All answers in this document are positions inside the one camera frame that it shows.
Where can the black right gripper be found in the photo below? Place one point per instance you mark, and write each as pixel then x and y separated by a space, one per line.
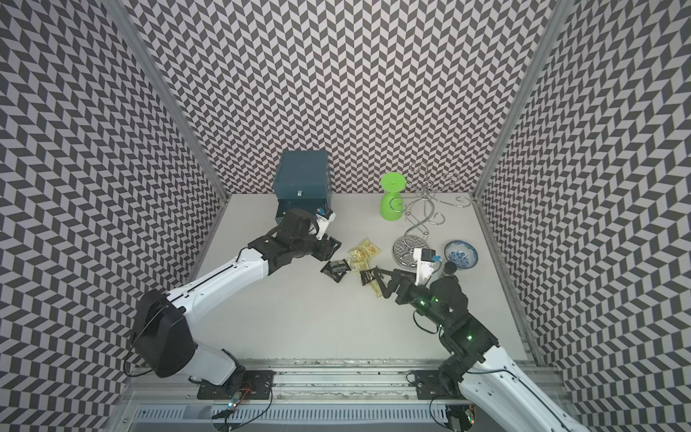
pixel 406 282

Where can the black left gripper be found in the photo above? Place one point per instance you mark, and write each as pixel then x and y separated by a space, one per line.
pixel 326 248

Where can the pale yellow cookie packet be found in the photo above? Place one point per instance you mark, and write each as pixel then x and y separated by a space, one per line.
pixel 377 291

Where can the black cookie packet barcode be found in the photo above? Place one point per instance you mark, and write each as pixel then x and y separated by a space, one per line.
pixel 336 270

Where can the black cookie packet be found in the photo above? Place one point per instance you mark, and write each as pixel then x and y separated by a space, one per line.
pixel 368 276

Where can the dark teal drawer box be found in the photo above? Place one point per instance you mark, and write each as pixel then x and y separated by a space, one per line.
pixel 302 181

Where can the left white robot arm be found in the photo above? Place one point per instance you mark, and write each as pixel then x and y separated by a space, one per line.
pixel 162 332

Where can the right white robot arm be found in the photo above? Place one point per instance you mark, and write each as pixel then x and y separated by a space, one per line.
pixel 478 368

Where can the yellow cookie packet middle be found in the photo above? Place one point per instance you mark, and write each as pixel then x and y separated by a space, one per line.
pixel 358 259

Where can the yellow cookie packet top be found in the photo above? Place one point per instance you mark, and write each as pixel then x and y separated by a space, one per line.
pixel 368 248

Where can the dark brown small bottle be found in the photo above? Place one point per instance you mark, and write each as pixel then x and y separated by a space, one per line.
pixel 449 269

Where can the green plastic goblet cup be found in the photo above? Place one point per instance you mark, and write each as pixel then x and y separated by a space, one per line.
pixel 392 197

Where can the blue floral ceramic bowl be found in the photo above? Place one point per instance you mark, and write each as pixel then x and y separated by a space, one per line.
pixel 463 254

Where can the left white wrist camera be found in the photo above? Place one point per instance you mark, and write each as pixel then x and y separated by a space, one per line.
pixel 324 218

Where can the chrome wire hook stand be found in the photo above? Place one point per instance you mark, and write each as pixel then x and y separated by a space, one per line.
pixel 420 212

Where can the aluminium front rail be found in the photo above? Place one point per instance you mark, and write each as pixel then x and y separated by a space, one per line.
pixel 305 392

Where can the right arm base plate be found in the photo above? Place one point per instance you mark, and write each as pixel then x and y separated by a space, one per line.
pixel 431 384

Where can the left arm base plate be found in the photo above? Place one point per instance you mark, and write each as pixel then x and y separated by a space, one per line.
pixel 257 383

